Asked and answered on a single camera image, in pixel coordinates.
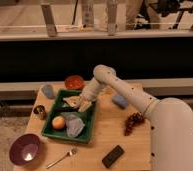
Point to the red-orange bowl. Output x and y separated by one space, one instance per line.
74 82

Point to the peach apple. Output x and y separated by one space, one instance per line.
58 122

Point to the blue sponge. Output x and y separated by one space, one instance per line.
120 101

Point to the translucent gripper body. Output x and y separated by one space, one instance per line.
83 104

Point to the small metal cup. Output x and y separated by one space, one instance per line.
39 110

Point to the light blue cup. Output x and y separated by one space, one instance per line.
47 90

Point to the metal fork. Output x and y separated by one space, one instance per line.
70 153

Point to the green plastic tray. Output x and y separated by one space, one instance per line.
87 117

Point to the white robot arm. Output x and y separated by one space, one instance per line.
171 120

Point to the black rectangular block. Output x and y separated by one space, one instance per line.
112 156

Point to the grey-blue cloth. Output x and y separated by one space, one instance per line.
74 125

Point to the bunch of dark grapes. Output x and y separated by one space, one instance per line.
132 121

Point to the purple bowl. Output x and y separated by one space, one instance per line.
25 149

